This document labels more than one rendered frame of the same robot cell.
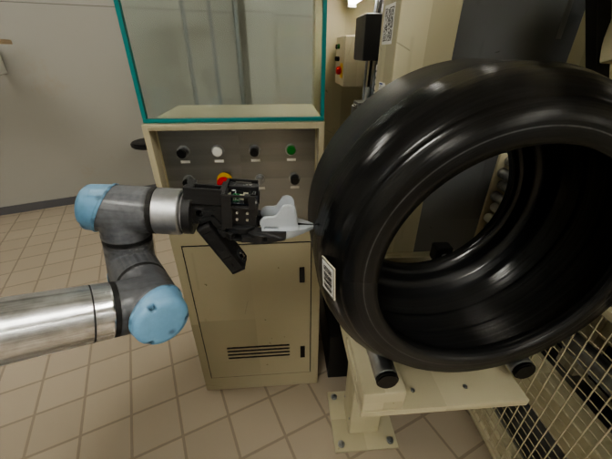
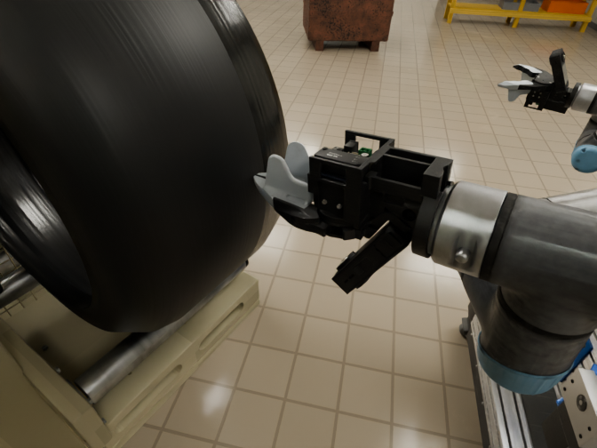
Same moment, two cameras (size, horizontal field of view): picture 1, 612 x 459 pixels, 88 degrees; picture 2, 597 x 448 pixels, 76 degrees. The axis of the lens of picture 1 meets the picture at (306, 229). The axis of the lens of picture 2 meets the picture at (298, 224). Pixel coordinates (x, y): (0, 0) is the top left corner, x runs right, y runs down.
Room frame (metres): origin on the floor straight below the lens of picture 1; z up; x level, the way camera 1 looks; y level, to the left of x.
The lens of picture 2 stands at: (0.75, 0.26, 1.44)
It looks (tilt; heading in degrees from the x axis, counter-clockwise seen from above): 40 degrees down; 217
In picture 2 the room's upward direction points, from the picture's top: 2 degrees clockwise
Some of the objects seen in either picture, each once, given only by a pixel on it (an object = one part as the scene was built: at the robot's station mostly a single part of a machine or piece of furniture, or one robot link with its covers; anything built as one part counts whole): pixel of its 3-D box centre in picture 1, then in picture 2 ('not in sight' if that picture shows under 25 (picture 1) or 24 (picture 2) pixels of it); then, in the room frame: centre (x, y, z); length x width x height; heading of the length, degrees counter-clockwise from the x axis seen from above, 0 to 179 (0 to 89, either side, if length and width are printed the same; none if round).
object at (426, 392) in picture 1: (414, 341); (131, 315); (0.58, -0.29, 0.80); 0.37 x 0.36 x 0.02; 94
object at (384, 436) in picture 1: (360, 417); not in sight; (0.83, -0.25, 0.01); 0.27 x 0.27 x 0.02; 4
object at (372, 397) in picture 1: (363, 333); (177, 340); (0.57, -0.15, 0.83); 0.36 x 0.09 x 0.06; 4
